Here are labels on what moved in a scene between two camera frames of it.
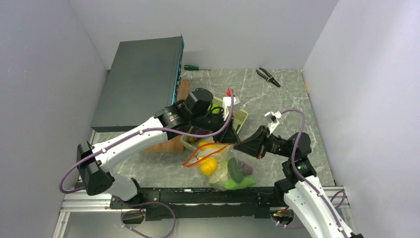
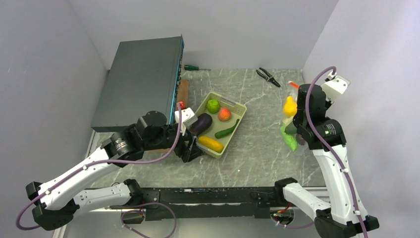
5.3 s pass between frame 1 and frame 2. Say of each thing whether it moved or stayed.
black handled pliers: stayed
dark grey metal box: stayed
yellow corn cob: stayed
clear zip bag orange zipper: moved
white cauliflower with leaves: moved
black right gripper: moved
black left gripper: moved
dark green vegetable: moved
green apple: stayed
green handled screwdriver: stayed
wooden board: stayed
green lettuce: moved
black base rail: stayed
